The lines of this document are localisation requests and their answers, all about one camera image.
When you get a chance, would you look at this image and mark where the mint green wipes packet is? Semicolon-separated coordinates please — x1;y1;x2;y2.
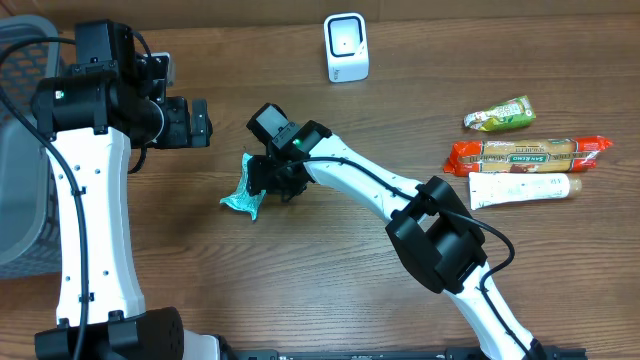
219;153;266;221

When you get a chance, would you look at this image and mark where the white tube gold cap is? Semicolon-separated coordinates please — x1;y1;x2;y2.
468;173;583;210

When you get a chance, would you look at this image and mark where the green snack packet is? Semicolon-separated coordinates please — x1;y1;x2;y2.
463;96;536;132

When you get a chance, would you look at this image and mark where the orange spaghetti packet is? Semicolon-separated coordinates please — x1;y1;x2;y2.
443;136;614;177

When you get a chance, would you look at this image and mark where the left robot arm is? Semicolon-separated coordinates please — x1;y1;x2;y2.
32;20;222;360

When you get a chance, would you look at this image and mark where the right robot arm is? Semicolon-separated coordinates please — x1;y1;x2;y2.
247;103;546;359

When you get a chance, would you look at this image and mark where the white barcode scanner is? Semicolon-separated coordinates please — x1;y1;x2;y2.
323;12;370;83

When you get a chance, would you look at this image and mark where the grey plastic shopping basket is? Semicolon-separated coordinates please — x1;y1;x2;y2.
1;43;62;279

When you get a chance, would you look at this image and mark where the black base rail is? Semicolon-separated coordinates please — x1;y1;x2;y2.
219;347;589;360

